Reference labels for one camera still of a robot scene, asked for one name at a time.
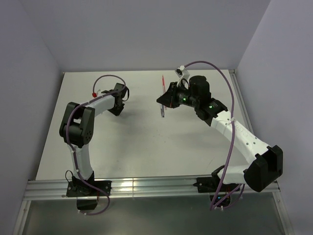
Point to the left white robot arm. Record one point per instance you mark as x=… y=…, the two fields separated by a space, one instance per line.
x=77 y=128

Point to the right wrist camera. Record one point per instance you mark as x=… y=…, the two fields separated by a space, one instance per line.
x=183 y=75

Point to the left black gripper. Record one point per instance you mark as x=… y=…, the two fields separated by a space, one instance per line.
x=117 y=113

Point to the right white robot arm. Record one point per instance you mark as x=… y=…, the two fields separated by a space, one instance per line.
x=264 y=163

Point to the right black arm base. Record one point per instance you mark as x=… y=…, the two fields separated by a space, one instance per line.
x=210 y=185

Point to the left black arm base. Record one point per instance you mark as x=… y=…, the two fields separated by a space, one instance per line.
x=88 y=195

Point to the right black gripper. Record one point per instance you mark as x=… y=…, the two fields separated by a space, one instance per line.
x=169 y=99

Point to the aluminium mounting rail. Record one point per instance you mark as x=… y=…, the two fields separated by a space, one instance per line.
x=41 y=190

